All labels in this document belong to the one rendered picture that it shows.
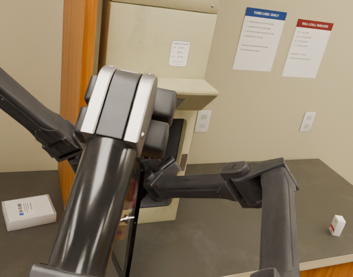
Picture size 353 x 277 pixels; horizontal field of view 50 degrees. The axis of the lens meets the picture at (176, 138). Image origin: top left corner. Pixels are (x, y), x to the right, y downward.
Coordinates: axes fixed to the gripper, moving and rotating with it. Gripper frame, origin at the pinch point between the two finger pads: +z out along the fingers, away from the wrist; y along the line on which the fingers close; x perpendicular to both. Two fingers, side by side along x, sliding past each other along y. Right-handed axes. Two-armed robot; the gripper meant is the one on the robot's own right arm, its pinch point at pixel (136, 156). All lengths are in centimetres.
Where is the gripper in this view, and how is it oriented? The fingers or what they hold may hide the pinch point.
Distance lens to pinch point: 138.3
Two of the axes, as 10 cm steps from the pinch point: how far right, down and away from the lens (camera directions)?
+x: -1.4, 9.1, 3.9
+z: -3.8, -4.1, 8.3
